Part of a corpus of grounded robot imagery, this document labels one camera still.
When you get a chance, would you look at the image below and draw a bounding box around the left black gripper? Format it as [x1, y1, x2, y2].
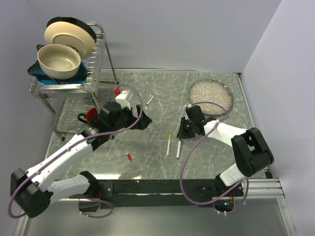
[108, 104, 152, 133]

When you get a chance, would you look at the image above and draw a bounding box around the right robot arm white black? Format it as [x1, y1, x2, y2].
[177, 105, 274, 196]

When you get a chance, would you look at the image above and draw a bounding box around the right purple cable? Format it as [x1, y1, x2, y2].
[179, 101, 250, 214]

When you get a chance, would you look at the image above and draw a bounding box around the speckled plate dark rim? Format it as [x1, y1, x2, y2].
[189, 79, 234, 112]

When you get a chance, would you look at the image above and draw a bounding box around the red white marker pen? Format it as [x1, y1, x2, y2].
[146, 95, 155, 106]

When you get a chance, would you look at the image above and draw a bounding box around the blue dish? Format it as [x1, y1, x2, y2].
[27, 44, 89, 86]

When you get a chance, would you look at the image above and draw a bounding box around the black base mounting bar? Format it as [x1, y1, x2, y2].
[78, 178, 244, 213]

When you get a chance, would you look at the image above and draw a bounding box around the beige bowl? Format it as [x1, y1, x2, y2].
[37, 44, 81, 80]

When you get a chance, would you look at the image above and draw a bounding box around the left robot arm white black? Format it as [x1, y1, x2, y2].
[8, 99, 152, 218]

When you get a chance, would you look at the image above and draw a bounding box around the red black mug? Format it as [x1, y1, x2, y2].
[77, 108, 98, 124]

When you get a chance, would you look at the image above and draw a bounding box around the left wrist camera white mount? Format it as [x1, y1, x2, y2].
[114, 88, 133, 110]

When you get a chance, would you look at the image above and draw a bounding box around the green white marker pen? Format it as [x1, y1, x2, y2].
[176, 139, 182, 159]

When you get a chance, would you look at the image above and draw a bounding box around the aluminium rail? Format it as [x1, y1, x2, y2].
[210, 178, 285, 199]

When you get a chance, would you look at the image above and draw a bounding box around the beige plate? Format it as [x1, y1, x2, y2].
[44, 22, 96, 59]

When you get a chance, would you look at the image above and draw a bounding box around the black plate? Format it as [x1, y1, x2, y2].
[46, 16, 97, 41]

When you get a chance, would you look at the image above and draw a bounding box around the yellow white marker pen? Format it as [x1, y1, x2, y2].
[166, 134, 172, 157]

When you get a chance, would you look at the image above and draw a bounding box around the metal dish rack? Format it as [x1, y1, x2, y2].
[30, 22, 112, 141]

